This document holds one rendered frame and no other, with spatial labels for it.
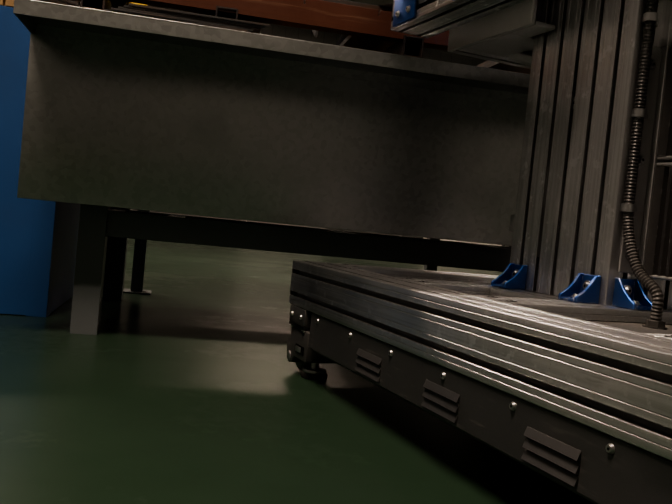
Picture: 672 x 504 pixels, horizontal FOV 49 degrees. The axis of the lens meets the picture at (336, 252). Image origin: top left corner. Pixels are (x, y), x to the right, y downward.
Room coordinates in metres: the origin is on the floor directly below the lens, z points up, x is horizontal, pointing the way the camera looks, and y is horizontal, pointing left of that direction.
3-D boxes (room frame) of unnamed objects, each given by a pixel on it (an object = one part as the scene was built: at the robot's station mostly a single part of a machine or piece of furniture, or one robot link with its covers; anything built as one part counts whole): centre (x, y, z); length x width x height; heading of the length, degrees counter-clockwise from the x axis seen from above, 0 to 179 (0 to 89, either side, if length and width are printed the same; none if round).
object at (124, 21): (1.65, 0.04, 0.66); 1.30 x 0.20 x 0.03; 102
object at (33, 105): (1.73, 0.06, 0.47); 1.30 x 0.04 x 0.35; 102
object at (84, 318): (1.72, 0.57, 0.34); 0.06 x 0.06 x 0.68; 12
